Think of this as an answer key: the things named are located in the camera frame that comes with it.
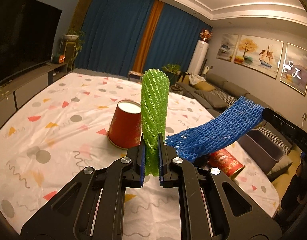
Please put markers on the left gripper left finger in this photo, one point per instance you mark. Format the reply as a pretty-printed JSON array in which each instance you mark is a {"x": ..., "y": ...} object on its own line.
[{"x": 91, "y": 205}]

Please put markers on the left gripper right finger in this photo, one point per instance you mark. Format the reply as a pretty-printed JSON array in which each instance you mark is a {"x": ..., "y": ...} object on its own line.
[{"x": 211, "y": 205}]

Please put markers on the blue foam net sleeve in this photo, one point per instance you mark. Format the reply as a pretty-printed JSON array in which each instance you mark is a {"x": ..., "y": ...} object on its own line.
[{"x": 219, "y": 132}]

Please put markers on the green foam net sleeve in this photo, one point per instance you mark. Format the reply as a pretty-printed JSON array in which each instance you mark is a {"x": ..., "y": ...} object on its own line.
[{"x": 154, "y": 105}]

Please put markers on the dark grey trash bin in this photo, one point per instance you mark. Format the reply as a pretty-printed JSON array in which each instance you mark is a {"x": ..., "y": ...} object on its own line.
[{"x": 261, "y": 149}]

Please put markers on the grey cushion near bin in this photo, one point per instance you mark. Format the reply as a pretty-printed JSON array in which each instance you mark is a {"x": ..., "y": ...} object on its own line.
[{"x": 280, "y": 168}]

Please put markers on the red cylindrical can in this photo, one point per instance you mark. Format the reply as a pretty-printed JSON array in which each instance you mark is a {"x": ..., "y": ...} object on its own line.
[{"x": 226, "y": 162}]

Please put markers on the right landscape painting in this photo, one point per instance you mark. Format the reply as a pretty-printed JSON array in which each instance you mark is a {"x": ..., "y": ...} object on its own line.
[{"x": 294, "y": 68}]

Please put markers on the landscape painting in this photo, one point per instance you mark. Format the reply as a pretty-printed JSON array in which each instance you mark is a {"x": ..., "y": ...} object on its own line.
[
  {"x": 227, "y": 47},
  {"x": 294, "y": 68}
]

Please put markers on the grey sectional sofa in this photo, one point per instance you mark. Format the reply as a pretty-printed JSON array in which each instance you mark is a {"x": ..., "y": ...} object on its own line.
[{"x": 216, "y": 106}]

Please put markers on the red paper cup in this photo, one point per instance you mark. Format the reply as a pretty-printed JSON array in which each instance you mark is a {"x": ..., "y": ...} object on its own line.
[{"x": 125, "y": 128}]

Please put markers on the black white patterned cushion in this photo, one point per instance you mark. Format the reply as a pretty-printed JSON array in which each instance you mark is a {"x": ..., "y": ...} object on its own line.
[{"x": 230, "y": 100}]

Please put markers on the patterned white tablecloth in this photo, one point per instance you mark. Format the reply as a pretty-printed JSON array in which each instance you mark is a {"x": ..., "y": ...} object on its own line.
[{"x": 64, "y": 129}]

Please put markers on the sailboat tree painting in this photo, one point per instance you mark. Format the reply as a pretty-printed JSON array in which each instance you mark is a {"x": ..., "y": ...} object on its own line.
[{"x": 260, "y": 54}]

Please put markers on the far yellow cushion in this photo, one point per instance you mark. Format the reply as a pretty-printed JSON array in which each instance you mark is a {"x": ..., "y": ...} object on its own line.
[{"x": 204, "y": 86}]

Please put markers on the left landscape painting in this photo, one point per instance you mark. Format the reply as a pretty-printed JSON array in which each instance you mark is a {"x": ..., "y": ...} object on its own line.
[{"x": 227, "y": 47}]

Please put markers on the white standing air conditioner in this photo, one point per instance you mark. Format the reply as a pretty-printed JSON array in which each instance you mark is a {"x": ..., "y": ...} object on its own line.
[{"x": 198, "y": 57}]

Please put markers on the tv cabinet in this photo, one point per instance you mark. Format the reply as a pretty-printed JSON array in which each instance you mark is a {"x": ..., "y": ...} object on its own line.
[{"x": 21, "y": 89}]

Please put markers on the potted green plant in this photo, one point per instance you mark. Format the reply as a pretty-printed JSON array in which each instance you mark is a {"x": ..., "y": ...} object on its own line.
[{"x": 172, "y": 71}]

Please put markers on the red flower decoration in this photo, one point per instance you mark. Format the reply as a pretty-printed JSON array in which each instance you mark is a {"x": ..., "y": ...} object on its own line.
[{"x": 205, "y": 35}]

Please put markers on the plant on tall stand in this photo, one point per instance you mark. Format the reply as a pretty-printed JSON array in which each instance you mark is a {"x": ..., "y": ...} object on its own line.
[{"x": 70, "y": 46}]

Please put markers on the blue curtain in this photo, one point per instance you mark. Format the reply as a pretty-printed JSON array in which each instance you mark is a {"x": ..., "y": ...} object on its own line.
[{"x": 114, "y": 28}]

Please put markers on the black television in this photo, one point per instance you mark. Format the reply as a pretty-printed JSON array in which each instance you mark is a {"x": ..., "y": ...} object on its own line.
[{"x": 27, "y": 33}]

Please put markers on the orange curtain strip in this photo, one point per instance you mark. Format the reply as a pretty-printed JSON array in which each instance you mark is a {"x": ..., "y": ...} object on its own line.
[{"x": 147, "y": 36}]

